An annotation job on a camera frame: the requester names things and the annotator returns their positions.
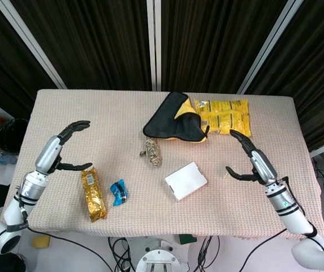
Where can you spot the clear plastic water bottle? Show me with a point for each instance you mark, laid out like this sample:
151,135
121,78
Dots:
3,157

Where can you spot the white cardboard box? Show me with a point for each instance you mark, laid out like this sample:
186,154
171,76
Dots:
185,181

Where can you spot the gold foil snack package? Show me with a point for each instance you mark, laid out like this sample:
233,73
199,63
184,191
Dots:
93,195

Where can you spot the white frame post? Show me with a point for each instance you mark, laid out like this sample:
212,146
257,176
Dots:
269,45
153,42
31,42

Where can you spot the yellow sponge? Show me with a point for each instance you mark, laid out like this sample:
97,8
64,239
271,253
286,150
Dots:
42,242

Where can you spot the yellow snack bag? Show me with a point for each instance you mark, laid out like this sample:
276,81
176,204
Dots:
227,116

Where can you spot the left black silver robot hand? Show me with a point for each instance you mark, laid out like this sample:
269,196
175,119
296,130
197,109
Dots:
48,154

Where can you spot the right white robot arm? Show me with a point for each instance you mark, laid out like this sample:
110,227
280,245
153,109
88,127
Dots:
292,215

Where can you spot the black trash bin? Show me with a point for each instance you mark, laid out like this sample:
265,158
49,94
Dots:
12,136

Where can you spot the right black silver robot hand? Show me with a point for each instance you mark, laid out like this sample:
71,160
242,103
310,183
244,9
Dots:
262,167

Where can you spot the black and yellow cloth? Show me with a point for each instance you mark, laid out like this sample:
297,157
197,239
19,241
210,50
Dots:
164,119

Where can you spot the beige woven tablecloth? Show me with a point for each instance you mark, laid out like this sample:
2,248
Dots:
107,133

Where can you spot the dark green block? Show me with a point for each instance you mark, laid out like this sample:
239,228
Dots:
187,239

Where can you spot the blue snack wrapper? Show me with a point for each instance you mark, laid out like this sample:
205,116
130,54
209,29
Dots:
118,194

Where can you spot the silver robot base column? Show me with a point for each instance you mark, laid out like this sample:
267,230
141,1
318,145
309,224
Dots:
160,256

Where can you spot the black curtain panel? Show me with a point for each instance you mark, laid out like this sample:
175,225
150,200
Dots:
317,71
93,42
0,56
212,42

